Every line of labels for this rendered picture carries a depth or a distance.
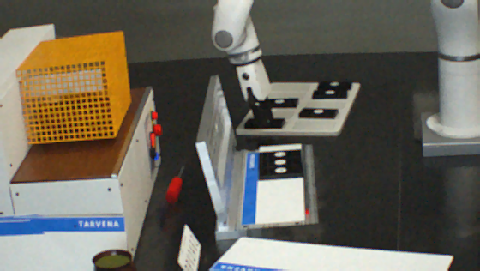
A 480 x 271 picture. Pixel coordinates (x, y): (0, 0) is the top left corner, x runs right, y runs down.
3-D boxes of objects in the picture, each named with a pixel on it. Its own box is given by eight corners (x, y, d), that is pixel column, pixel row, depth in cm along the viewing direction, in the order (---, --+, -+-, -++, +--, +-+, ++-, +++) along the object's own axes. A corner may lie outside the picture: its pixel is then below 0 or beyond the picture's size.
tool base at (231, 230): (318, 232, 197) (317, 217, 196) (216, 240, 198) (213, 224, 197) (312, 153, 238) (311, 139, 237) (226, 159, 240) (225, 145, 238)
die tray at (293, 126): (339, 135, 248) (339, 131, 247) (235, 135, 255) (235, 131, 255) (361, 87, 284) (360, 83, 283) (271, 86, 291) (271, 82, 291)
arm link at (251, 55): (254, 51, 245) (257, 62, 246) (262, 41, 253) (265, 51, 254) (223, 57, 248) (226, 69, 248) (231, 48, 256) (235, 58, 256)
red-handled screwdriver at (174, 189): (178, 203, 217) (177, 192, 216) (165, 203, 218) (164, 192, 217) (189, 171, 234) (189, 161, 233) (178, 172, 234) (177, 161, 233)
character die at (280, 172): (303, 177, 219) (303, 172, 219) (259, 181, 220) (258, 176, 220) (303, 169, 224) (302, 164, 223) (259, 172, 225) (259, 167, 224)
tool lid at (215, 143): (204, 141, 191) (195, 143, 191) (230, 228, 197) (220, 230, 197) (218, 75, 232) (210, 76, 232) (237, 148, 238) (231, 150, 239)
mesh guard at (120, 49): (116, 137, 199) (105, 59, 193) (26, 144, 200) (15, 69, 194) (131, 101, 220) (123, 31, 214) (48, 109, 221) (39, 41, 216)
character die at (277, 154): (301, 161, 229) (301, 156, 228) (259, 164, 229) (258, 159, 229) (301, 153, 233) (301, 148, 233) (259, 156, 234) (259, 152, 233)
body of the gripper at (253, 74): (255, 59, 245) (267, 101, 248) (263, 48, 254) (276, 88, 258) (226, 65, 248) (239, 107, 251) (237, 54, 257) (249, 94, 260)
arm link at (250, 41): (253, 51, 244) (262, 40, 253) (237, 2, 241) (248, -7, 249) (222, 57, 247) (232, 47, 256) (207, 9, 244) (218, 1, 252)
